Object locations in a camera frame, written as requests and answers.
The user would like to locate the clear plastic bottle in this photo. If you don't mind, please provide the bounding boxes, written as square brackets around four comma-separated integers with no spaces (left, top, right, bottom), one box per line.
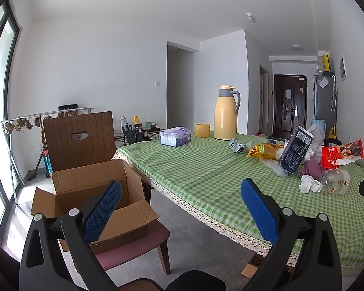
[320,169,350,195]

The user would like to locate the grey wrapper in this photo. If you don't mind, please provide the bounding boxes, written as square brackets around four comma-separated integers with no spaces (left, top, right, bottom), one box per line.
[229,139,252,154]

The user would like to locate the dark entrance door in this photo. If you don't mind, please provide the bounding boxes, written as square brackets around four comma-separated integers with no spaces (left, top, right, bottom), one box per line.
[273,74,307,139]

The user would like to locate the blue vacuum canister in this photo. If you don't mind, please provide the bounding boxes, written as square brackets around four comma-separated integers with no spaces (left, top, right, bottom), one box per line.
[33,146,52,178]

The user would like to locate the metal drying rack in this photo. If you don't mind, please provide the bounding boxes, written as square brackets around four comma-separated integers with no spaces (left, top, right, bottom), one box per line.
[0,105,94,203]

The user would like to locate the purple tissue pack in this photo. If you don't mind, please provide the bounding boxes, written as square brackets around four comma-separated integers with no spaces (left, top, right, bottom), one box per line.
[160,126,191,147]

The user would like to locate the yellow snack bag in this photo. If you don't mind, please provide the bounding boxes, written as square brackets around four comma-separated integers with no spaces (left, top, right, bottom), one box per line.
[247,143,283,160]

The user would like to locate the red snack bag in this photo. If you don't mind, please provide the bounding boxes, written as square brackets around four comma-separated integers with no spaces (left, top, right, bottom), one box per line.
[321,139,364,170]

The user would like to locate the low side table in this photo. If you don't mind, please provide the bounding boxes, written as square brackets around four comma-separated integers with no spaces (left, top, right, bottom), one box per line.
[114,116,162,145]

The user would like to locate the black folding chair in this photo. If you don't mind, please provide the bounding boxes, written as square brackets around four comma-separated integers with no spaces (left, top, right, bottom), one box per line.
[122,128,151,145]

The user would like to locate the cardboard box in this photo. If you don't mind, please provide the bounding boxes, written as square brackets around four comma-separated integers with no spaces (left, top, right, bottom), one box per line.
[31,160,158,254]

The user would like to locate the yellow round cup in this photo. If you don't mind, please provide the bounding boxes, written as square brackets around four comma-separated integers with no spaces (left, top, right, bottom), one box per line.
[195,123,210,138]

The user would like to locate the green checkered tablecloth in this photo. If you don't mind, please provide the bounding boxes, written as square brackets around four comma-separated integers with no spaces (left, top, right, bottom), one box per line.
[114,137,364,276]

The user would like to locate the white tissue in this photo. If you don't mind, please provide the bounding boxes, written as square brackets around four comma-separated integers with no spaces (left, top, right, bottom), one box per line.
[299,175,323,194]

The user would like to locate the purple cloth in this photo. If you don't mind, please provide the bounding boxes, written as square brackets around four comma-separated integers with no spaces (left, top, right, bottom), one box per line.
[298,158,324,181]

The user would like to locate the yellow thermos jug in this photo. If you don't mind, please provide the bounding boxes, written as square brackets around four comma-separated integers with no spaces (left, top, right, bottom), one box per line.
[214,85,240,141]

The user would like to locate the grey refrigerator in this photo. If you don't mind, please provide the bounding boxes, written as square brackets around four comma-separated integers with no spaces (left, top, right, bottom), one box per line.
[313,71,338,136]

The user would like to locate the dark blue carton box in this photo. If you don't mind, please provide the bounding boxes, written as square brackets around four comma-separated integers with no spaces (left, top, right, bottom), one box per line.
[279,126,314,174]

